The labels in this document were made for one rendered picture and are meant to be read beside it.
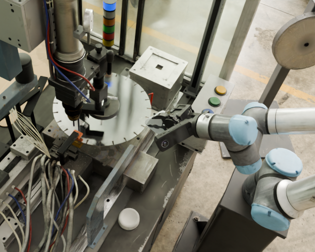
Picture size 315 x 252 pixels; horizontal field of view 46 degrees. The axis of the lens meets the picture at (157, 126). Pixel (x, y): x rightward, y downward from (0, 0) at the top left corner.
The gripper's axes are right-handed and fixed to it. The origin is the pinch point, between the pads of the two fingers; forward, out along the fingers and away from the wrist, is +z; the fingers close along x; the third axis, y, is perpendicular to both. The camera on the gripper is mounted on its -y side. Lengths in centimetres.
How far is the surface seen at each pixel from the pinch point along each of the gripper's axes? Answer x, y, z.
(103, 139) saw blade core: 0.4, -10.3, 10.3
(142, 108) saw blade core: 0.0, 8.4, 9.3
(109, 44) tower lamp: 18.3, 22.9, 30.1
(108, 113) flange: 4.5, -1.7, 14.3
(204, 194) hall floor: -92, 52, 42
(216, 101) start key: -12.8, 33.1, -2.4
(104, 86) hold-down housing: 17.5, -5.8, 3.7
